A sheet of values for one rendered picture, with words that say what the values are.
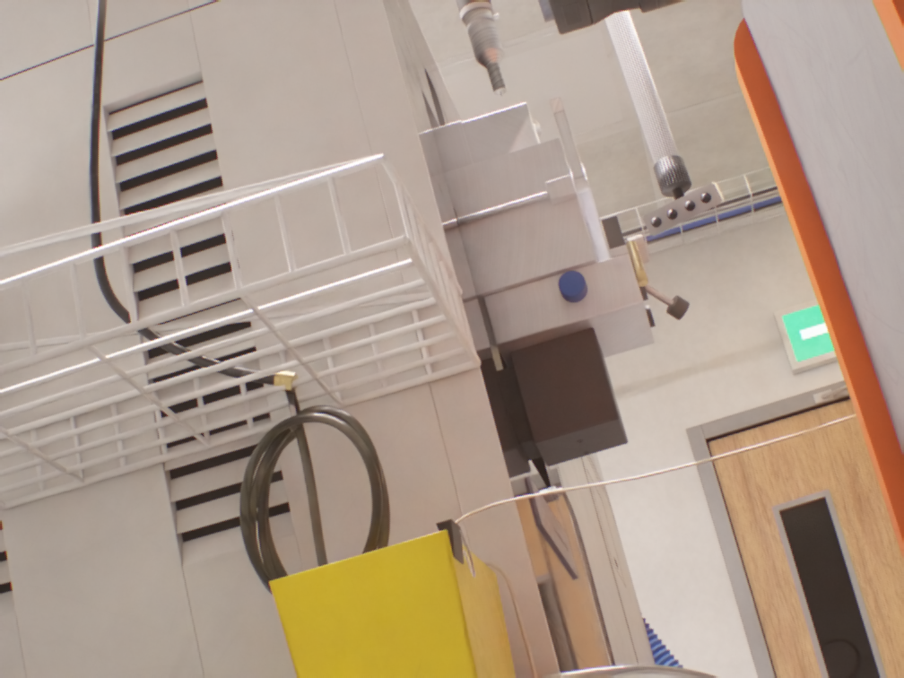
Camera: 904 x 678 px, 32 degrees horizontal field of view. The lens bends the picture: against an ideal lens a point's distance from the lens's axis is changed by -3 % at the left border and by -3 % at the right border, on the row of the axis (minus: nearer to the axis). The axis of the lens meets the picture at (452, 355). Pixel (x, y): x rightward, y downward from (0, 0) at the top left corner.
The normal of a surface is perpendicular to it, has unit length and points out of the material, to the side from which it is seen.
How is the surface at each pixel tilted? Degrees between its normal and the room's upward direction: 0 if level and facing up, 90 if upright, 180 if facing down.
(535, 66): 180
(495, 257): 90
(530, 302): 90
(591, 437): 180
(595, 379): 90
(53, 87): 90
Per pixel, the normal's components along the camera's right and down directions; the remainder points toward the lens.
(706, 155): 0.23, 0.90
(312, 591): -0.22, -0.26
